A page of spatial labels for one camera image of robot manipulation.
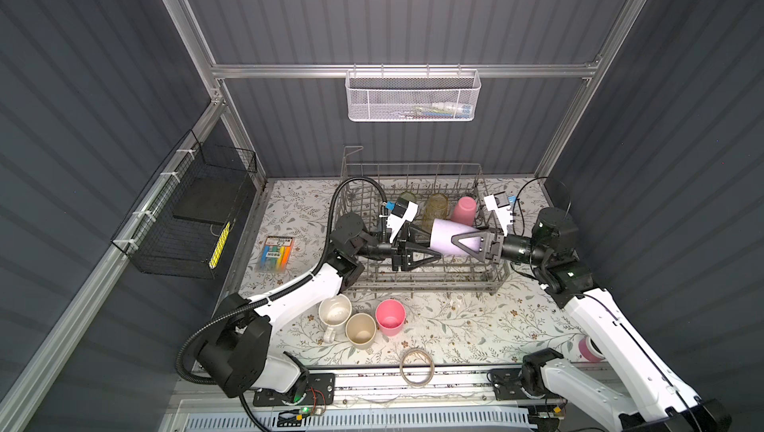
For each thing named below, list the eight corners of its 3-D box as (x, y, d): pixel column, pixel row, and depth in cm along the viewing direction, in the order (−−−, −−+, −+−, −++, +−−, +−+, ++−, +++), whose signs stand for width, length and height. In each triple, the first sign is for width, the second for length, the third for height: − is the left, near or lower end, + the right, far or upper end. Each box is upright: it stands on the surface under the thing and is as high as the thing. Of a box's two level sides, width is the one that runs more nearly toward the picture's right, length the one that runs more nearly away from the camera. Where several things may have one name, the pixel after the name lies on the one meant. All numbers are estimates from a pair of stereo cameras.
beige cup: (348, 349, 82) (344, 338, 73) (350, 326, 86) (346, 313, 77) (376, 349, 82) (374, 338, 73) (376, 326, 86) (375, 313, 77)
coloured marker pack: (258, 271, 97) (256, 267, 95) (268, 239, 105) (266, 236, 103) (288, 271, 97) (287, 267, 95) (296, 239, 105) (294, 236, 103)
